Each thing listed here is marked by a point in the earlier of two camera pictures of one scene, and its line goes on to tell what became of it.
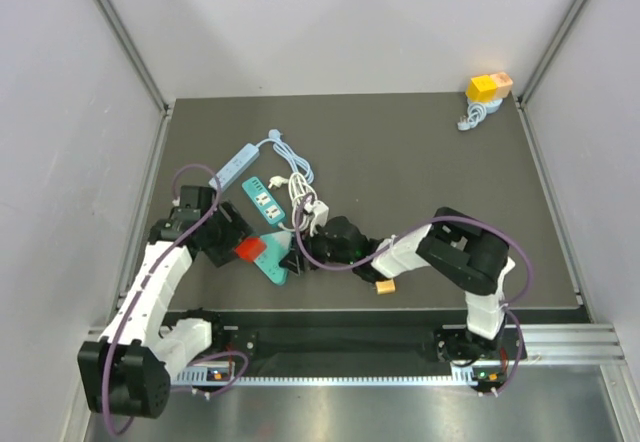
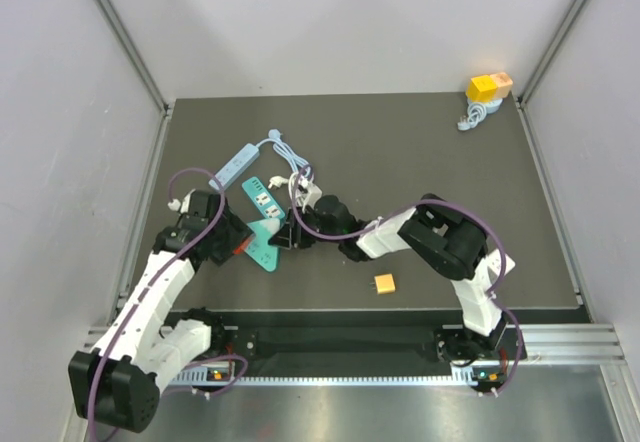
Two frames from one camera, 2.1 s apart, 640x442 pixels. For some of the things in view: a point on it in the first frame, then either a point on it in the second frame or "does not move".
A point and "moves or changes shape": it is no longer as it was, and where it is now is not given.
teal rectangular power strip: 262,198 does not move
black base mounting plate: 330,345 does not move
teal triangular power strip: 269,259 moves or changes shape
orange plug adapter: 385,286 does not move
